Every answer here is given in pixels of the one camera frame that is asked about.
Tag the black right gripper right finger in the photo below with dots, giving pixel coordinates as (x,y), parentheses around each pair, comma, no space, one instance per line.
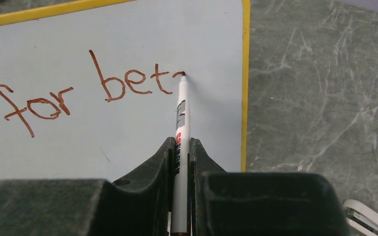
(261,204)

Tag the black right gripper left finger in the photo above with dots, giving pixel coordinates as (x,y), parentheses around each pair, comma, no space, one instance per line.
(136,204)

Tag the white marker pen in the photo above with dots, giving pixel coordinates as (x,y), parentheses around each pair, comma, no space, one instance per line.
(180,214)

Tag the yellow framed whiteboard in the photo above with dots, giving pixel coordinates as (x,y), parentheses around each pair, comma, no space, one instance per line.
(88,89)

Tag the white whiteboard eraser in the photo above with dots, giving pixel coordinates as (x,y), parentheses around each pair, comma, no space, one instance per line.
(361,218)

